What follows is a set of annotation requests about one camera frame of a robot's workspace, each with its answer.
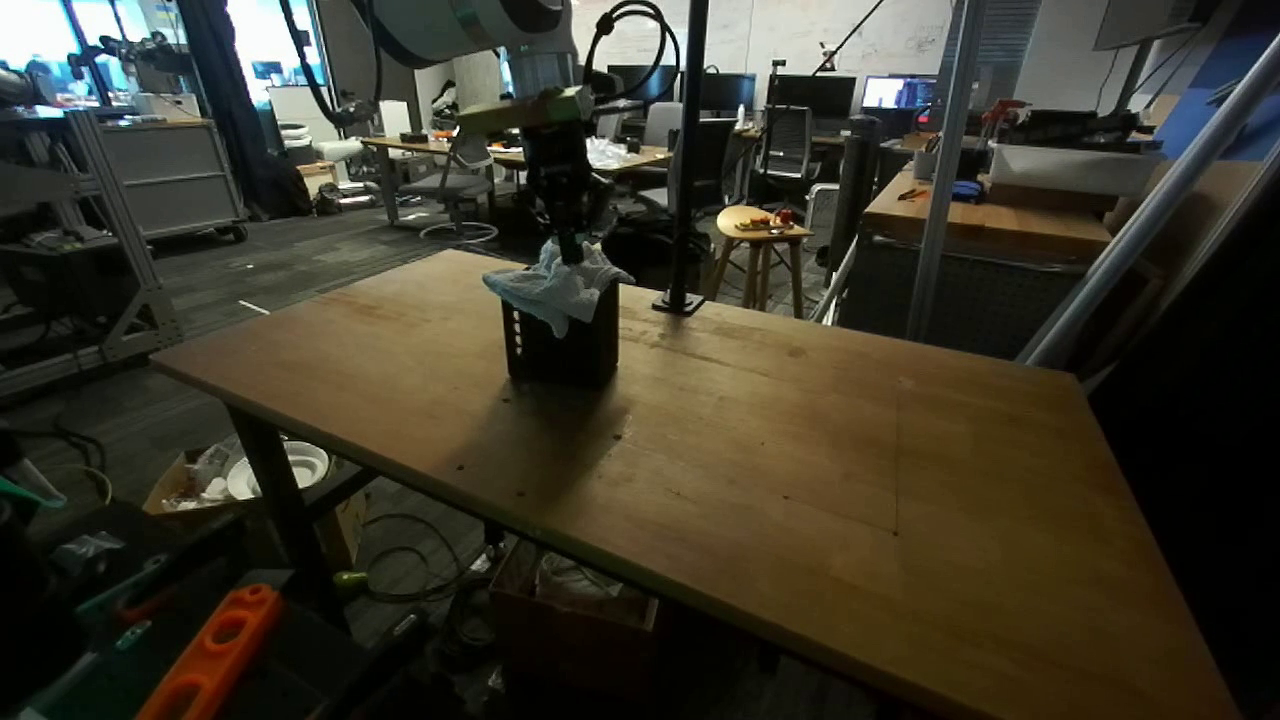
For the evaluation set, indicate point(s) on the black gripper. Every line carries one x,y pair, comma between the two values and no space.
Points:
556,162

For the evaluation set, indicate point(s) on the grey cloth towel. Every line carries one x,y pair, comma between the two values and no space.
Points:
553,290

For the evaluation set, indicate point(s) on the black perforated plastic box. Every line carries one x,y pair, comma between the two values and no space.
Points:
567,352

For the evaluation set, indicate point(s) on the cardboard box with paper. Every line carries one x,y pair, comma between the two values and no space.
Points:
584,624

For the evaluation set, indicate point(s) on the open cardboard box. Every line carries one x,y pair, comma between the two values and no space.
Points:
165,485

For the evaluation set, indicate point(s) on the light wooden desk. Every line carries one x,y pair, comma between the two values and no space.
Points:
625,159

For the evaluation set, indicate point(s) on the black vertical metal pole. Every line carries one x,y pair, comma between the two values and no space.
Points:
688,134

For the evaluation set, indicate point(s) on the small black monitor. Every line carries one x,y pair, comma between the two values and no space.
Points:
641,83

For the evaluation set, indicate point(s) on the red hand tool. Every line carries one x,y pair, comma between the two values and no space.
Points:
755,222

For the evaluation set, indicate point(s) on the round wooden stool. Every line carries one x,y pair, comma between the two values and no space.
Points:
786,229

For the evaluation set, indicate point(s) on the grey office chair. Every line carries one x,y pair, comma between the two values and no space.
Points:
786,142

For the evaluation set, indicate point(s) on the wide black monitor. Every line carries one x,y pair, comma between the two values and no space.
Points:
809,97

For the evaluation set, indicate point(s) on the monitor with blue screen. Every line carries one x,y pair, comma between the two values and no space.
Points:
903,95

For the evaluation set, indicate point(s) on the white round plate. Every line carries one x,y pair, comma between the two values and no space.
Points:
287,467

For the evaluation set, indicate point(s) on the straight aluminium strut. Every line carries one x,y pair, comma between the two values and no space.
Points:
946,162

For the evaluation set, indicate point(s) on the grey drawer cabinet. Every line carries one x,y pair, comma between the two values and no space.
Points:
174,182

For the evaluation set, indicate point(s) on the wooden workbench with drawers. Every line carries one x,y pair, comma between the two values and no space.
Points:
985,225

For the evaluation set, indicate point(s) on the black metal table leg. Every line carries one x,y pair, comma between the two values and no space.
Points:
302,560

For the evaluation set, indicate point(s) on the grey metal shelf rack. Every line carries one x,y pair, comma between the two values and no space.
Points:
134,263

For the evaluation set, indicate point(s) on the orange plastic case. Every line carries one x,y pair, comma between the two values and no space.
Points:
202,665

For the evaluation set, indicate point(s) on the leaning aluminium strut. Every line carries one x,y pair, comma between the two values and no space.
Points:
1145,222

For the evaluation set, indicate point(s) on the tan wrist camera block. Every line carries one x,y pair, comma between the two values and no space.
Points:
527,110

